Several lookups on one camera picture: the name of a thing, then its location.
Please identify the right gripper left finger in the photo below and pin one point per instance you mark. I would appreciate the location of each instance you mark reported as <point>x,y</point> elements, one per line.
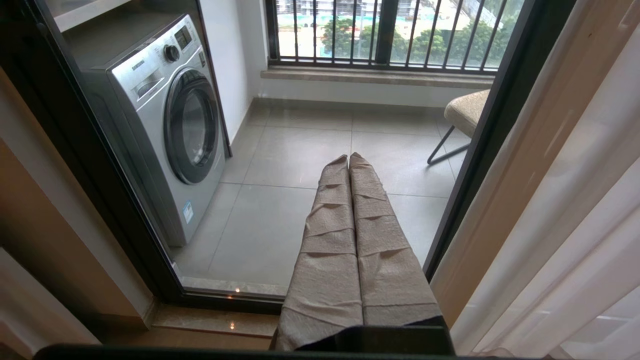
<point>327,260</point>

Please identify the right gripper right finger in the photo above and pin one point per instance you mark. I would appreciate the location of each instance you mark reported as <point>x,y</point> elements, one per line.
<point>387,260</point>

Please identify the black framed glass balcony door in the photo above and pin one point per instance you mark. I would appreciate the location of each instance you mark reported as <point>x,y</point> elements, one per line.
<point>240,150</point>

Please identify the round washing machine door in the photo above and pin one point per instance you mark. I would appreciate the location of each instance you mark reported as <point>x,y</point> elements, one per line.
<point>192,126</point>

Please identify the black balcony railing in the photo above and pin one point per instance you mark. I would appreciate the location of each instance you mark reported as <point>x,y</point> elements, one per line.
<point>385,32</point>

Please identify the beige cushioned chair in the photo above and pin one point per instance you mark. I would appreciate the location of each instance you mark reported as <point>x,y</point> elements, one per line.
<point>462,117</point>

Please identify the white sheer curtain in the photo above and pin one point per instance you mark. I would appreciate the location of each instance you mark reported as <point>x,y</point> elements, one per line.
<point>565,235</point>
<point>520,150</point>

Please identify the silver front-load washing machine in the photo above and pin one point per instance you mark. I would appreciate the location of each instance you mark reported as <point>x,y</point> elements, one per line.
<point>155,125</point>

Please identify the beige thick curtain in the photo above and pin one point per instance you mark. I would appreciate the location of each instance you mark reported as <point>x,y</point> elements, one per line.
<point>30,280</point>

